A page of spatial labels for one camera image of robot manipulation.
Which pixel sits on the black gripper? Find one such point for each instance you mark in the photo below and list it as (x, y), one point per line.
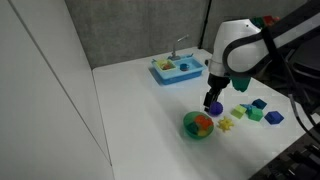
(218, 82)

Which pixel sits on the purple ball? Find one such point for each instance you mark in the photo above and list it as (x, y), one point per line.
(216, 109)

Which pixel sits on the orange toy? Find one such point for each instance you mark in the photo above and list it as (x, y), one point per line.
(203, 121)

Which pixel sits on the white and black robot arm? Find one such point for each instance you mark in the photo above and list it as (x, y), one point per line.
(240, 46)

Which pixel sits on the yellow spiky toy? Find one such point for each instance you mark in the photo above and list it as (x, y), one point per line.
(225, 124)

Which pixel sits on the yellow-green block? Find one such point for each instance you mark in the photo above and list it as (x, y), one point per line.
(238, 112)

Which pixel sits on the light blue block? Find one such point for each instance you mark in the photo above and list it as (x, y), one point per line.
(246, 106)

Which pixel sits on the teal toy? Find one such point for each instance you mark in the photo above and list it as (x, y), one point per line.
(193, 128)

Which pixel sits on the green bowl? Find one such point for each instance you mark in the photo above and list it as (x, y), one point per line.
(187, 126)

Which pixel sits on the blue toy sink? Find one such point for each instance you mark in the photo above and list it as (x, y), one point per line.
(176, 76)

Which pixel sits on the green block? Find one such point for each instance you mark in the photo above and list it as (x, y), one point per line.
(256, 114)

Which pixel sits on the dark blue block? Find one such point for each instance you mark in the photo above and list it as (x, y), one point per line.
(259, 103)

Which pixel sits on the small red toy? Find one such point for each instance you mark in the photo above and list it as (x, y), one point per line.
(166, 67)

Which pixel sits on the grey toy faucet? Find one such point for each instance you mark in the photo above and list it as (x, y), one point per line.
(174, 50)

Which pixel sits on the bright blue block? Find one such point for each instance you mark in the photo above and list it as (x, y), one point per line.
(274, 117)

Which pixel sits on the small blue cup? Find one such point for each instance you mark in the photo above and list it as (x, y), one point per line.
(184, 67)

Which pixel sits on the yellow-green dish rack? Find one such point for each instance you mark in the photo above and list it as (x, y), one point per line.
(160, 63)

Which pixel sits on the black equipment beside table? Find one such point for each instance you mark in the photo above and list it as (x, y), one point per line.
(293, 160)

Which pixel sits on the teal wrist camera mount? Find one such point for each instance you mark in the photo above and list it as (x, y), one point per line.
(240, 84)

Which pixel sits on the black vertical partition post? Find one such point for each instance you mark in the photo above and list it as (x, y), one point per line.
(204, 26)

